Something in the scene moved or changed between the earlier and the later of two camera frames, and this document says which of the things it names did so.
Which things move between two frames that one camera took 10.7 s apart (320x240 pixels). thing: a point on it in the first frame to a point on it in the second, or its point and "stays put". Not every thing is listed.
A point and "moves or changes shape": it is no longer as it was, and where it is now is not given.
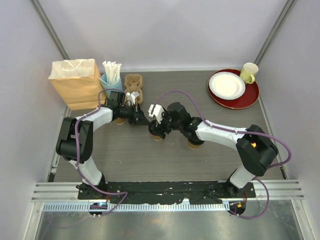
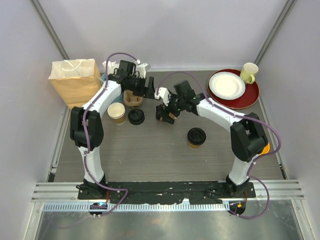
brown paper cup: (194, 147) stays put
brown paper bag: (78, 82) stays put
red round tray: (248, 98) stays put
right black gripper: (164, 115) to (172, 97)
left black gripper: (139, 113) to (144, 91)
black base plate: (207, 192) stays put
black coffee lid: (155, 128) moves or changes shape
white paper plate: (227, 85) stays put
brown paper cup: (157, 138) moves or changes shape
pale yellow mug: (248, 72) stays put
